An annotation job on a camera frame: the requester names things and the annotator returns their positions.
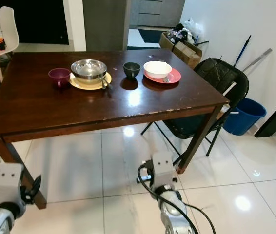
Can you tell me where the dark patterned bundle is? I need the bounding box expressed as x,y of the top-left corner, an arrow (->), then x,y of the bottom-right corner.
167,23 -> 195,44

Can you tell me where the white bowl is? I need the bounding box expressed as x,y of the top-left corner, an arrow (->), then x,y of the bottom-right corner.
143,61 -> 172,79

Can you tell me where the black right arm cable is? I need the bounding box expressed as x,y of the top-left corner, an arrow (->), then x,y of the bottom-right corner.
137,163 -> 217,234

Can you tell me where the blue stick handle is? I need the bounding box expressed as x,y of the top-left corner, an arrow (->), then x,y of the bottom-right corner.
235,35 -> 252,66

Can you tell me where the dark grey cup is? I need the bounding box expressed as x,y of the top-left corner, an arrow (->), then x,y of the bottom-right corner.
123,62 -> 141,79

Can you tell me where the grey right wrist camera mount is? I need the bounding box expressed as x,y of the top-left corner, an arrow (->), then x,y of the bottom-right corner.
150,151 -> 176,188

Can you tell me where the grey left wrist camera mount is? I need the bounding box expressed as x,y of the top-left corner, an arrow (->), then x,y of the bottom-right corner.
0,163 -> 26,205

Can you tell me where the silver metal bar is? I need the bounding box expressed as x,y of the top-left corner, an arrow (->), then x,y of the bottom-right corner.
241,48 -> 273,73

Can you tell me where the dark doormat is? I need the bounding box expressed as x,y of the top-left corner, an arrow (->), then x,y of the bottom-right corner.
138,28 -> 169,43

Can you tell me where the dark wooden dining table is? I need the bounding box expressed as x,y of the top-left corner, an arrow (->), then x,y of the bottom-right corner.
0,48 -> 230,210

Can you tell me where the blue plastic bucket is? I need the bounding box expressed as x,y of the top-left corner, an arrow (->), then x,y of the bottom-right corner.
222,97 -> 267,136

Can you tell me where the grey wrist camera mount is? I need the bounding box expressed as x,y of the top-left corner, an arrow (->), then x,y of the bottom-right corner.
0,163 -> 26,205
150,151 -> 176,188

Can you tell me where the cardboard box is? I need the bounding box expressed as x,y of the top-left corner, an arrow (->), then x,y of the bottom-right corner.
159,32 -> 203,69

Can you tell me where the purple cup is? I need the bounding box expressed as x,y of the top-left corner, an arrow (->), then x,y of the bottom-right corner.
49,68 -> 71,88

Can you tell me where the white plastic bag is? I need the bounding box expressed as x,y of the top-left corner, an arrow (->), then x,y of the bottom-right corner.
182,18 -> 204,37

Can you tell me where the yellow plate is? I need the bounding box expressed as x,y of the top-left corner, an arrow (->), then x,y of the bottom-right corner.
69,72 -> 112,90

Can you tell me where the pink plate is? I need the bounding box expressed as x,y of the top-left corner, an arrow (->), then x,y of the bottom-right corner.
143,68 -> 182,84

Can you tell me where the stainless steel bowl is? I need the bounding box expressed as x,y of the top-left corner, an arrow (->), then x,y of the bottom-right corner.
71,59 -> 107,81

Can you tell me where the white plastic chair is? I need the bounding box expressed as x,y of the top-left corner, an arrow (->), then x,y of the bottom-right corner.
0,6 -> 20,83

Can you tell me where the black folding chair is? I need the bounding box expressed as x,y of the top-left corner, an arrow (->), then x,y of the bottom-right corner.
141,58 -> 250,164

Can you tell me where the grey panelled door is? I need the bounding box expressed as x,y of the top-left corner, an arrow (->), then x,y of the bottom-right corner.
131,0 -> 185,29

